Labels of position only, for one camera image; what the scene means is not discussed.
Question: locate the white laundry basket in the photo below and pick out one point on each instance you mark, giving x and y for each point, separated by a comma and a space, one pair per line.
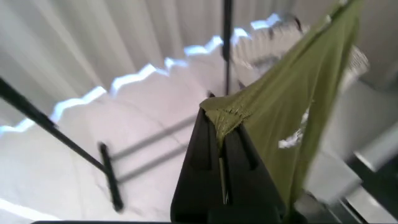
264, 46

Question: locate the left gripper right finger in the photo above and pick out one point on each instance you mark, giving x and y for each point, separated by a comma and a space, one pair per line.
248, 193

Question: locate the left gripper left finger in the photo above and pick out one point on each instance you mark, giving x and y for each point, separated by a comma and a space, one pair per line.
196, 186

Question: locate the green short-sleeved shirt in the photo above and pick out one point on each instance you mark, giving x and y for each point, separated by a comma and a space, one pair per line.
280, 93

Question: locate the black clothes rack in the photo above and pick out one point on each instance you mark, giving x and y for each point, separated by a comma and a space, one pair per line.
18, 101

